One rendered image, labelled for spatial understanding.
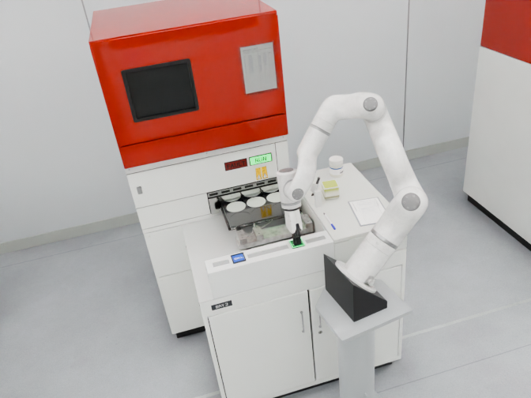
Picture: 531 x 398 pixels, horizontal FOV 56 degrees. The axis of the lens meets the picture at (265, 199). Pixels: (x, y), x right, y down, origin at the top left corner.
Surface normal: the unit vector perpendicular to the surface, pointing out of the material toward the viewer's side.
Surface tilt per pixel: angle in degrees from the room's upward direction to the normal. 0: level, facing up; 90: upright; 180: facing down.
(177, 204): 90
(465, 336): 0
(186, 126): 90
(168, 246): 90
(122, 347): 0
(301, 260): 90
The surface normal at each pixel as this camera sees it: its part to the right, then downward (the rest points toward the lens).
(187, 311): 0.26, 0.48
